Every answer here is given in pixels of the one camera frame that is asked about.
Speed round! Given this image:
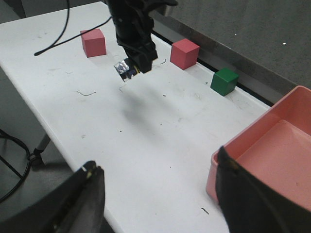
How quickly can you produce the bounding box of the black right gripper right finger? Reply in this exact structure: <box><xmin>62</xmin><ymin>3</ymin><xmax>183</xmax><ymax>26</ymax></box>
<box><xmin>216</xmin><ymin>147</ymin><xmax>311</xmax><ymax>233</ymax></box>

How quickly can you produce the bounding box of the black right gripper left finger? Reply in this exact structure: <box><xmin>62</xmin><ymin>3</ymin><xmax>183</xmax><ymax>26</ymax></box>
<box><xmin>0</xmin><ymin>161</ymin><xmax>105</xmax><ymax>233</ymax></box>

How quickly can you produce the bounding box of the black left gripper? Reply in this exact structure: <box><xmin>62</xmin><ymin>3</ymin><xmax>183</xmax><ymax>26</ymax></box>
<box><xmin>121</xmin><ymin>40</ymin><xmax>158</xmax><ymax>73</ymax></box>

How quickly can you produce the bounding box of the yellow push button switch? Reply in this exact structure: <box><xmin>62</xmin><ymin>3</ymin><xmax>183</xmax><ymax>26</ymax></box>
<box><xmin>114</xmin><ymin>58</ymin><xmax>140</xmax><ymax>82</ymax></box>

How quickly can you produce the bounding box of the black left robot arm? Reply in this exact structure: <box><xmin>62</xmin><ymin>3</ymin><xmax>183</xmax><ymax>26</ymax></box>
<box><xmin>106</xmin><ymin>0</ymin><xmax>178</xmax><ymax>81</ymax></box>

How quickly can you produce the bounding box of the pink cube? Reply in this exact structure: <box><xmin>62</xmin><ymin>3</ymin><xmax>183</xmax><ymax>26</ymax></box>
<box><xmin>81</xmin><ymin>29</ymin><xmax>106</xmax><ymax>58</ymax></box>
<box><xmin>170</xmin><ymin>39</ymin><xmax>200</xmax><ymax>70</ymax></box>

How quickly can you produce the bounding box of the pink plastic bin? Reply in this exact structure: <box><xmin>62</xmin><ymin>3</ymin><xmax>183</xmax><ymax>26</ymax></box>
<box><xmin>206</xmin><ymin>85</ymin><xmax>311</xmax><ymax>212</ymax></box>

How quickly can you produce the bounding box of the grey table leg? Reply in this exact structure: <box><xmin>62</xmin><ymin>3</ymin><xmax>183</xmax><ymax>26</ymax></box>
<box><xmin>29</xmin><ymin>134</ymin><xmax>51</xmax><ymax>167</ymax></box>

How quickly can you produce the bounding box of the green cube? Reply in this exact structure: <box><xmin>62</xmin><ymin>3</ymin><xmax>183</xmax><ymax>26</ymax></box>
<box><xmin>210</xmin><ymin>68</ymin><xmax>239</xmax><ymax>96</ymax></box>

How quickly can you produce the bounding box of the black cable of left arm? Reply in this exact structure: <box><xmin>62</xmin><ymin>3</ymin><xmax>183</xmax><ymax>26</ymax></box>
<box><xmin>34</xmin><ymin>0</ymin><xmax>113</xmax><ymax>57</ymax></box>

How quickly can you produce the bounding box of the black cable under table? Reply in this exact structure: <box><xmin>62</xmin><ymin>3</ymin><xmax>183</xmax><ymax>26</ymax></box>
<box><xmin>0</xmin><ymin>128</ymin><xmax>34</xmax><ymax>203</ymax></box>

